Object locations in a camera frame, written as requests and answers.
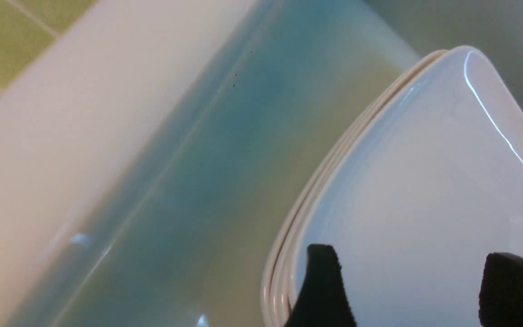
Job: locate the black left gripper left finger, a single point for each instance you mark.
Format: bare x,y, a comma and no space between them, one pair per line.
322,301

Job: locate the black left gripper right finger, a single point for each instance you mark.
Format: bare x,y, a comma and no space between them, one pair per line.
501,296

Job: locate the top stacked white square plate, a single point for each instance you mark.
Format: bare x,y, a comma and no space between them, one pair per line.
430,187

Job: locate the lower stacked white plates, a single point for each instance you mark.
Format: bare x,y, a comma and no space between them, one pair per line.
274,300

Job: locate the large white plastic tub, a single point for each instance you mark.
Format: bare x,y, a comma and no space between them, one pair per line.
149,158

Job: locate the green checked table mat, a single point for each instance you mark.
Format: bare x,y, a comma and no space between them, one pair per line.
28,27

